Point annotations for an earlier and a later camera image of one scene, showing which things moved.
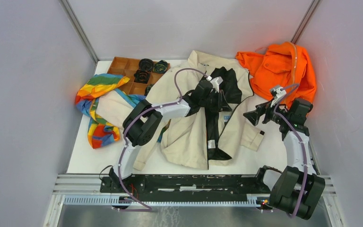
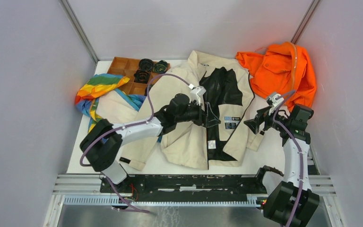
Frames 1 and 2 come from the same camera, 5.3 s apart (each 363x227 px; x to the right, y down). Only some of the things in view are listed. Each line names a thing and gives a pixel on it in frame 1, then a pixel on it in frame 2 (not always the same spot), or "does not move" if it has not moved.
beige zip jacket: x=223 y=109 does not move
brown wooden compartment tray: x=126 y=67 does not move
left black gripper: x=220 y=101 -> x=202 y=117
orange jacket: x=287 y=65 does not move
